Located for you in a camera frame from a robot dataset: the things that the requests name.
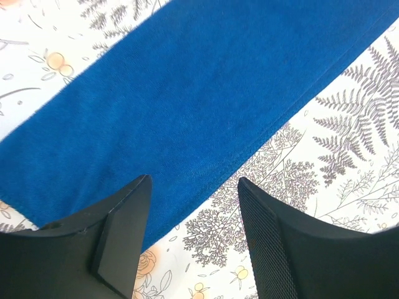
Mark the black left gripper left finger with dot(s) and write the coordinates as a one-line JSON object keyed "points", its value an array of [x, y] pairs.
{"points": [[93, 253]]}

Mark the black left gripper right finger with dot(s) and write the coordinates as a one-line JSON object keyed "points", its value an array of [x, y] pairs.
{"points": [[294, 255]]}

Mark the blue towel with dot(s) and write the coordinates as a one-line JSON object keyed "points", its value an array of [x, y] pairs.
{"points": [[186, 98]]}

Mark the floral patterned table mat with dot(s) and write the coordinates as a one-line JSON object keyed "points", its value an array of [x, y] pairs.
{"points": [[336, 159]]}

